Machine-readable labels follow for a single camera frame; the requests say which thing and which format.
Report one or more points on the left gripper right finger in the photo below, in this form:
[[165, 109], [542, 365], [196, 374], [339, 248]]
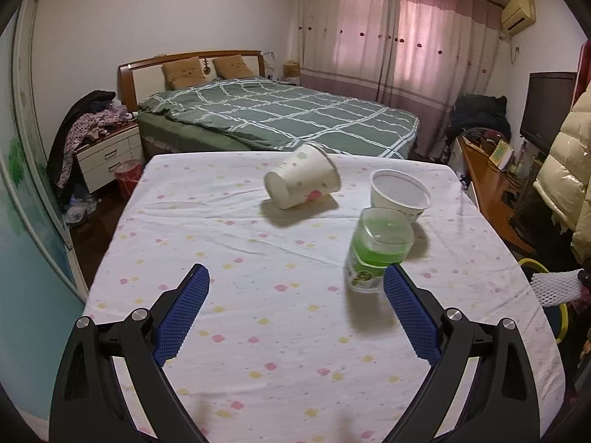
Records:
[[502, 403]]

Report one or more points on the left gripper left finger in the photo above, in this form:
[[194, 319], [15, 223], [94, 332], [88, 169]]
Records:
[[88, 403]]

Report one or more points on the white foam net sleeve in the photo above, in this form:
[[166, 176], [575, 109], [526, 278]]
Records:
[[556, 288]]

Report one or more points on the green clear plastic cup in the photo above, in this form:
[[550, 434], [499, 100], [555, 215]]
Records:
[[382, 237]]

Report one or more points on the white dotted paper cup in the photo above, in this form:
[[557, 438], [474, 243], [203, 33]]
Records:
[[304, 176]]

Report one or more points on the sliding wardrobe door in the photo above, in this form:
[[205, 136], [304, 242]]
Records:
[[42, 289]]

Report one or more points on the wooden desk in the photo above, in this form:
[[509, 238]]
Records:
[[489, 187]]

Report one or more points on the cream puffer jacket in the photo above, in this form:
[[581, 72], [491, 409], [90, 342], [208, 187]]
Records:
[[563, 181]]

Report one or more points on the red bucket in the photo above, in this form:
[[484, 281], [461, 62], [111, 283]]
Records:
[[127, 175]]

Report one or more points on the white nightstand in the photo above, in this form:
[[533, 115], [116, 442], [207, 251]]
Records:
[[98, 160]]

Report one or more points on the framed picture on desk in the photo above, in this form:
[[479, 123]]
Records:
[[502, 155]]

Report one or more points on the dark clothes pile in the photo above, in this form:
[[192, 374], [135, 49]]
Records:
[[478, 111]]

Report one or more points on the pile of clothes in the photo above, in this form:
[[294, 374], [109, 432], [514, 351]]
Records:
[[92, 117]]

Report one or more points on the black television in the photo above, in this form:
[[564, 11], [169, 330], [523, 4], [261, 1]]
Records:
[[548, 101]]

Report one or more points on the green plaid duvet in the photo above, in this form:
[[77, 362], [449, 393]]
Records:
[[260, 114]]

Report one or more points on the red quilted jacket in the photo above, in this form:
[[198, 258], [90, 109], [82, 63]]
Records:
[[583, 71]]

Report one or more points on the left brown pillow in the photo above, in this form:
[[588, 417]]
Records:
[[184, 73]]

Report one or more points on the brown pillow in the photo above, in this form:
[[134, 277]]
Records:
[[231, 67], [184, 73]]

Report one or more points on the right brown pillow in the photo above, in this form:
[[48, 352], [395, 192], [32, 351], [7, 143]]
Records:
[[231, 67]]

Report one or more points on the pink striped curtain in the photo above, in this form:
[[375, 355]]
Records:
[[414, 55]]

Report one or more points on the far bedside table items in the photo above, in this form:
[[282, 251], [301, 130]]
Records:
[[288, 73]]

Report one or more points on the beige air conditioner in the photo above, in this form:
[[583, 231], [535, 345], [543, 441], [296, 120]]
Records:
[[517, 16]]

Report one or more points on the wooden bed frame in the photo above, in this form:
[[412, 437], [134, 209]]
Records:
[[140, 79]]

